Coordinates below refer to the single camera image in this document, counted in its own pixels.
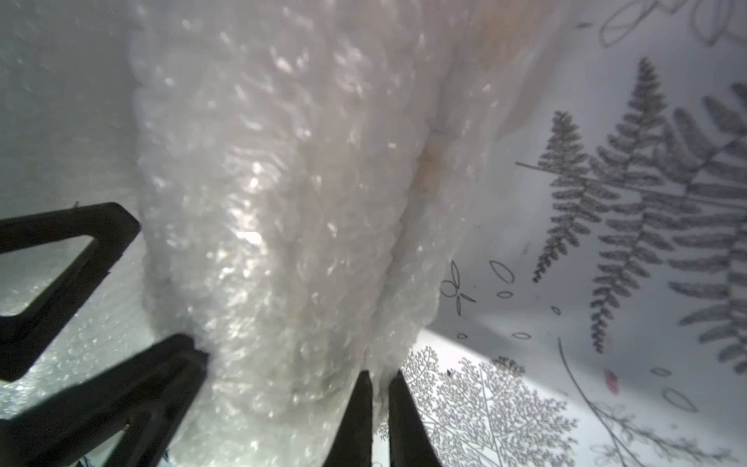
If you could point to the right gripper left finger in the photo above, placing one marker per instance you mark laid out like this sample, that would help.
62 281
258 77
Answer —
353 443

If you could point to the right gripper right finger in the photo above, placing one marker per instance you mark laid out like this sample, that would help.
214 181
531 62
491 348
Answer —
409 445

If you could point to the bubble wrap sheet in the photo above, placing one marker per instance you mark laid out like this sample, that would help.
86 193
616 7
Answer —
307 169

